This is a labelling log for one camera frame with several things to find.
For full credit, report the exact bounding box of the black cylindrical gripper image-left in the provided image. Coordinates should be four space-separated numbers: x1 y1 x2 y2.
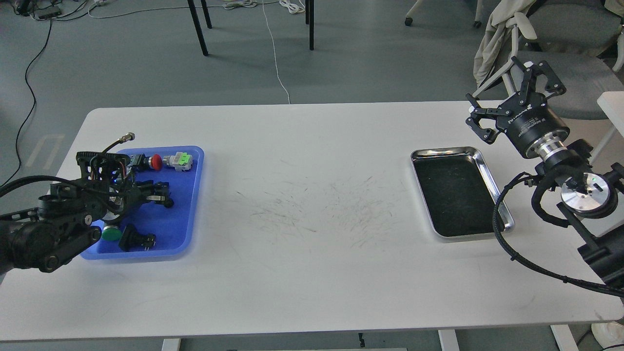
101 180 175 222

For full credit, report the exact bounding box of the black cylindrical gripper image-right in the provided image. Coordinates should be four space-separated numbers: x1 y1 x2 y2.
465 56 571 159

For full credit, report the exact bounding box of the black robot arm image-left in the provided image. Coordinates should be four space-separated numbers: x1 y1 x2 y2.
0 147 174 274

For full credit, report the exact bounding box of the blue plastic tray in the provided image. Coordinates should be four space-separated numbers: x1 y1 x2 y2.
80 146 204 261

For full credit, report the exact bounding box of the silver metal tray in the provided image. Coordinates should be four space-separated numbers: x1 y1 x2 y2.
410 146 501 242

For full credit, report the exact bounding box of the grey office chair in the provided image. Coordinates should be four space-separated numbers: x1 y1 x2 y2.
472 0 624 122

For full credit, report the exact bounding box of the beige jacket on chair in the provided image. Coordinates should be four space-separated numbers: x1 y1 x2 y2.
473 0 535 86

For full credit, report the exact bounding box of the black table leg left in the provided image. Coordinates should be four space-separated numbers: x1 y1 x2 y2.
187 0 213 57

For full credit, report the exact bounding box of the black table leg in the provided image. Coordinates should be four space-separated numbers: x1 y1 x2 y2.
304 0 315 51
187 0 213 57

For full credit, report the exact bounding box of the black table leg right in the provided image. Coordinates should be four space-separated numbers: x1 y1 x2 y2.
304 0 315 51

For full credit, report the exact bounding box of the red push button switch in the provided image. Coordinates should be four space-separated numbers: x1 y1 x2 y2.
129 154 163 173

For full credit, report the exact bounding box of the grey green connector switch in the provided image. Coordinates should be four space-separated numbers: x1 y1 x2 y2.
162 152 194 172

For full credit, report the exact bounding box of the black square switch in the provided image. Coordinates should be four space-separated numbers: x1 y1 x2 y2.
118 224 156 253

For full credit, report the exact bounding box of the green push button switch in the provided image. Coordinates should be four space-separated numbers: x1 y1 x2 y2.
101 225 123 242

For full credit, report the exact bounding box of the white cable on floor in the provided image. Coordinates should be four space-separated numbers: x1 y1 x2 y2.
224 0 305 104

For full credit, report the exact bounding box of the black cable on floor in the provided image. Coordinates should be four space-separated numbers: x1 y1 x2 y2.
0 15 53 188

